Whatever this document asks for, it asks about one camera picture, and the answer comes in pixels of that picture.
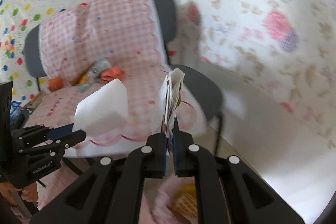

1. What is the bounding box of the white foam block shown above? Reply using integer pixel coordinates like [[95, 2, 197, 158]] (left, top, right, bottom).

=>
[[72, 79, 129, 137]]

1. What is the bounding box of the small white carton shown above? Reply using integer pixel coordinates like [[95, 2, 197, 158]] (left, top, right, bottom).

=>
[[86, 58, 112, 82]]

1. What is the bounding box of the pink fluffy bin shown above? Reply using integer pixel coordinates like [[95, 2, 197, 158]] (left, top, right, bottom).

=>
[[30, 152, 196, 223]]

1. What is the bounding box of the white paper bag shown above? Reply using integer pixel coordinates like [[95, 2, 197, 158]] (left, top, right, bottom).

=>
[[158, 68, 185, 155]]

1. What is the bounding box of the yellow foam fruit net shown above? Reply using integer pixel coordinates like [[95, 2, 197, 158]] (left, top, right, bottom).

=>
[[171, 184, 198, 219]]

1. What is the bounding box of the blue plastic basket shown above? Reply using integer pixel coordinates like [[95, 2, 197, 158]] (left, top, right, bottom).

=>
[[10, 101, 21, 120]]

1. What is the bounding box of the pink gingham plastic cloth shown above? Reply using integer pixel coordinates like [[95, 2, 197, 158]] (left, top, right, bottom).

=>
[[24, 0, 175, 158]]

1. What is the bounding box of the red apple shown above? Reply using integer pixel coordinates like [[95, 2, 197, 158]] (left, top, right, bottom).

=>
[[47, 77, 64, 92]]

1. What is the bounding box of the grey office chair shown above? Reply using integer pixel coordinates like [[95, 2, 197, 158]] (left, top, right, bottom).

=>
[[23, 0, 225, 156]]

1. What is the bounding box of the floral print backdrop sheet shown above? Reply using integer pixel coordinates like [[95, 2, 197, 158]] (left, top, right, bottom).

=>
[[177, 0, 335, 150]]

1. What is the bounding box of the person left hand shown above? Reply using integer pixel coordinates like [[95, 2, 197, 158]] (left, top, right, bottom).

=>
[[0, 181, 39, 205]]

